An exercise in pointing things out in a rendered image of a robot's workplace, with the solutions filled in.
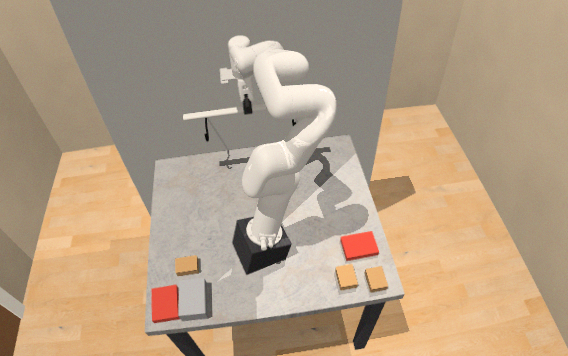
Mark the red rectangular block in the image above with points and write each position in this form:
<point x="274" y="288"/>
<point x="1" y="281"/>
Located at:
<point x="165" y="304"/>
<point x="360" y="245"/>

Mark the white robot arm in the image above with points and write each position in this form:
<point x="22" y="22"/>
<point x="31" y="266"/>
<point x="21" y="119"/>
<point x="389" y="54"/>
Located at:
<point x="277" y="165"/>

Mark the tan flat block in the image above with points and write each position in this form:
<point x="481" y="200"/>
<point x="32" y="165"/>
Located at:
<point x="346" y="277"/>
<point x="376" y="279"/>
<point x="186" y="265"/>

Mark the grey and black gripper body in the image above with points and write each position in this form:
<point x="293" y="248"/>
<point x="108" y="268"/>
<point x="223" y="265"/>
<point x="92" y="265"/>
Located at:
<point x="245" y="87"/>

